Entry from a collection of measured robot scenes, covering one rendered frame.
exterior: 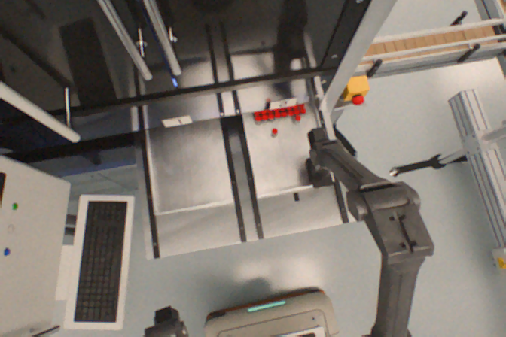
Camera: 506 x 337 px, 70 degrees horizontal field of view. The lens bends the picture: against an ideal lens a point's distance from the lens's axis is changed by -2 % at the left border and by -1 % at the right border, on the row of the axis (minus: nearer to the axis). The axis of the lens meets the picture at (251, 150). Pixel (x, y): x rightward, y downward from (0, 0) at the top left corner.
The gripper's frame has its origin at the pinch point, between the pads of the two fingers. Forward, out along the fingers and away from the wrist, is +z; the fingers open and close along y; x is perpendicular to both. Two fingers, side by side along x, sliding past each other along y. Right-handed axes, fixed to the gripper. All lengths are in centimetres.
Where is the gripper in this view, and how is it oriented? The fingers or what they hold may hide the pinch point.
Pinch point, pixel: (315, 180)
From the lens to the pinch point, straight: 125.1
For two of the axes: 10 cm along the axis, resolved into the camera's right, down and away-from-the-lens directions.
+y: -1.8, -9.0, 4.1
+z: 0.1, 4.1, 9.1
